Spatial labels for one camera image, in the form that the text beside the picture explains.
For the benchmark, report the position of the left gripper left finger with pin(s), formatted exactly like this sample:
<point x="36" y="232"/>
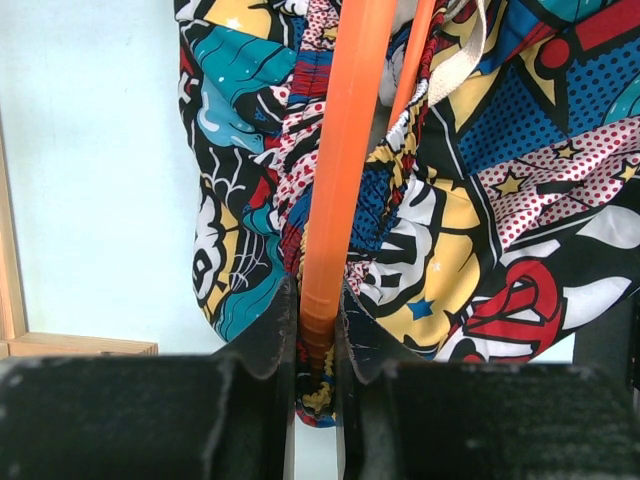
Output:
<point x="228" y="415"/>

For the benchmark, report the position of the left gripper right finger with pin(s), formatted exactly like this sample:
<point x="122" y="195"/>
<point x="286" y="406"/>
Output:
<point x="399" y="416"/>

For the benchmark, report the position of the comic print shorts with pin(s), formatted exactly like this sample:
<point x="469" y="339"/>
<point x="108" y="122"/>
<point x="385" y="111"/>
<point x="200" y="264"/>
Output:
<point x="498" y="207"/>

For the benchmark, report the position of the orange hanger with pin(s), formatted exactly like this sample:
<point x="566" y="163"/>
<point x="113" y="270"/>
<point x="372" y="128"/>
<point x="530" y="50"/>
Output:
<point x="356" y="71"/>

